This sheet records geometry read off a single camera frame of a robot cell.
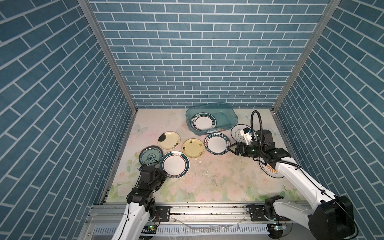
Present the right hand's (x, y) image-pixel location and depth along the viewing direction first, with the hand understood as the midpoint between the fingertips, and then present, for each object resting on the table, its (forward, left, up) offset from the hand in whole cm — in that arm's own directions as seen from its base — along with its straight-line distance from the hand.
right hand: (233, 149), depth 79 cm
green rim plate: (+31, +18, -15) cm, 39 cm away
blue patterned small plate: (+1, +50, -16) cm, 52 cm away
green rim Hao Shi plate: (+13, +7, -16) cm, 22 cm away
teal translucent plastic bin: (+40, 0, -16) cm, 43 cm away
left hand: (-10, +34, -13) cm, 38 cm away
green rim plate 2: (-4, +33, -17) cm, 37 cm away
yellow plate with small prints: (+8, +23, -15) cm, 29 cm away
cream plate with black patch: (+13, +41, -16) cm, 46 cm away
